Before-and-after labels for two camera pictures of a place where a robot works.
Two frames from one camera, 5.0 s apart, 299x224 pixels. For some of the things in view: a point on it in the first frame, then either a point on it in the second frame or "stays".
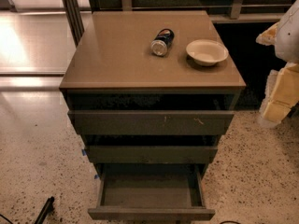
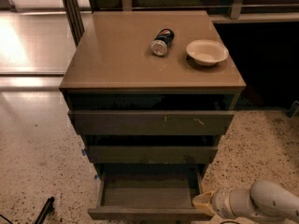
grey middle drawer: [149, 154] stays
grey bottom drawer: [150, 194] stays
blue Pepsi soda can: [160, 44] stays
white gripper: [290, 39] -> [221, 202]
